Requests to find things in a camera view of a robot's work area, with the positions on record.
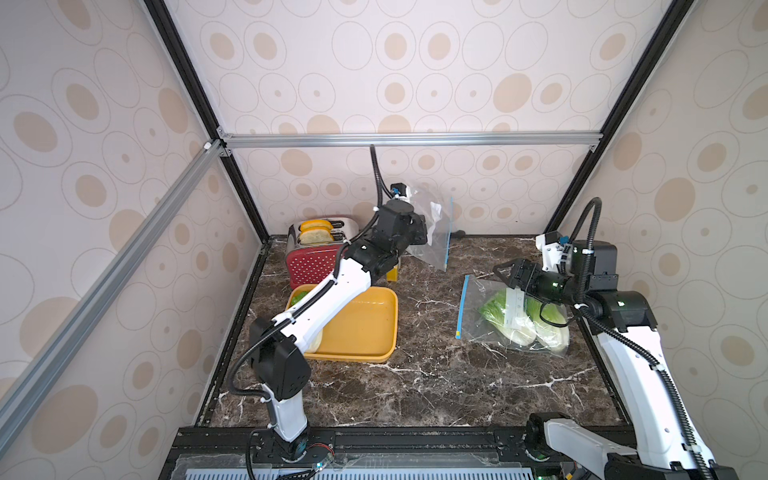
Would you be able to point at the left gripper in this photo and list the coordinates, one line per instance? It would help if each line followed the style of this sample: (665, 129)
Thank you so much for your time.
(415, 220)

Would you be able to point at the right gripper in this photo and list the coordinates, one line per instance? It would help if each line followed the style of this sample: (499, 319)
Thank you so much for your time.
(522, 279)

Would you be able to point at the clear zipper bag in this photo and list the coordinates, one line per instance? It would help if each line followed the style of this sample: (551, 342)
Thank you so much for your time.
(438, 212)
(471, 327)

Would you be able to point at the chinese cabbage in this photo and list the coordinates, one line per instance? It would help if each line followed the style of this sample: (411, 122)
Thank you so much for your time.
(295, 299)
(551, 325)
(505, 311)

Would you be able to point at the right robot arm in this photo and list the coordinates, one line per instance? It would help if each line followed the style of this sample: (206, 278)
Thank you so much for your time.
(581, 275)

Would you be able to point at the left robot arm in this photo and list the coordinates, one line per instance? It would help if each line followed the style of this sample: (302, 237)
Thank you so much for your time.
(274, 368)

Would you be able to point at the yellow spice bottle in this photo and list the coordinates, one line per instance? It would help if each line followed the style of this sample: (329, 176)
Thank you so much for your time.
(393, 274)

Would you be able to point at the white bread slice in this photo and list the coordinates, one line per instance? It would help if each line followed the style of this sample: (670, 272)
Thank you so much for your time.
(315, 236)

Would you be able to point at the yellow bread slice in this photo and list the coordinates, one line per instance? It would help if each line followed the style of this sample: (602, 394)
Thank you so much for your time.
(315, 224)

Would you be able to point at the red silver toaster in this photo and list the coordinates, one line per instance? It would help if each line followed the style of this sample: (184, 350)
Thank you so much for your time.
(310, 264)

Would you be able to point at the yellow tray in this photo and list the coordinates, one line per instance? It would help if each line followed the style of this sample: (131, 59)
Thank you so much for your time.
(364, 330)

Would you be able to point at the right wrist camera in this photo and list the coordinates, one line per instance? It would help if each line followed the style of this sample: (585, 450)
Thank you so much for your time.
(555, 251)

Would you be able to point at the horizontal aluminium rail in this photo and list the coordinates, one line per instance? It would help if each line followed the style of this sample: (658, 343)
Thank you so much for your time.
(440, 139)

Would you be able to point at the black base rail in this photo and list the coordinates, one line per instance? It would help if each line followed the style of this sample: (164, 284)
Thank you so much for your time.
(390, 441)

